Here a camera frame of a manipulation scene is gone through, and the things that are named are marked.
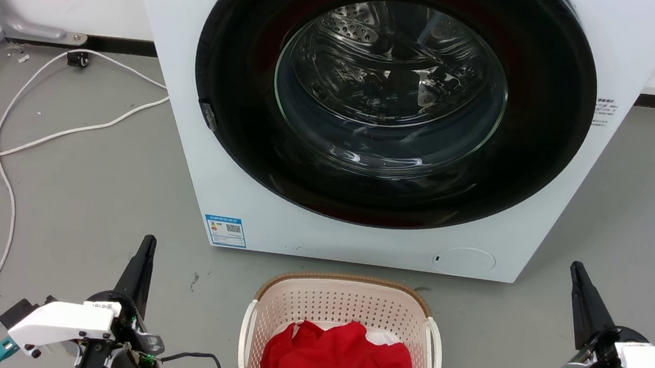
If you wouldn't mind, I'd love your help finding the white front-load washing machine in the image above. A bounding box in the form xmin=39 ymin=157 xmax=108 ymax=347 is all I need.
xmin=102 ymin=0 xmax=655 ymax=298

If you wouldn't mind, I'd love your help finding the round black glass washer door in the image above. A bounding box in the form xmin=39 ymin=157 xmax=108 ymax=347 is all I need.
xmin=181 ymin=0 xmax=607 ymax=248

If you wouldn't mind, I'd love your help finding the white power cable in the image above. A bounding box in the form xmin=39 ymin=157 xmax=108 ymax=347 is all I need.
xmin=0 ymin=42 xmax=170 ymax=368
xmin=0 ymin=79 xmax=170 ymax=199

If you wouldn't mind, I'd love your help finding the white garment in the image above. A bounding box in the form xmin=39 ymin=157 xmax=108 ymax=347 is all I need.
xmin=362 ymin=328 xmax=401 ymax=348

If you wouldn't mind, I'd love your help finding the blue energy label sticker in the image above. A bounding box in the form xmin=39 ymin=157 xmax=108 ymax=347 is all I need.
xmin=202 ymin=214 xmax=249 ymax=249

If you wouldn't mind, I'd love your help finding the red garment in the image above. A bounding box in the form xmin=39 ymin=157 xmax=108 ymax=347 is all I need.
xmin=260 ymin=313 xmax=421 ymax=368

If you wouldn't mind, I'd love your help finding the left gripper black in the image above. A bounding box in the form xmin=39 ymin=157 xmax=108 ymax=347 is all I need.
xmin=77 ymin=229 xmax=176 ymax=368

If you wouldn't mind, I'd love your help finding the round white filter cover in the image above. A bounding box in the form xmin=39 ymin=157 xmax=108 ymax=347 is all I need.
xmin=431 ymin=244 xmax=498 ymax=279

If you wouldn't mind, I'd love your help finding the beige plastic laundry basket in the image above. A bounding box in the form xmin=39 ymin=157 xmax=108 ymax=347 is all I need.
xmin=236 ymin=264 xmax=450 ymax=368

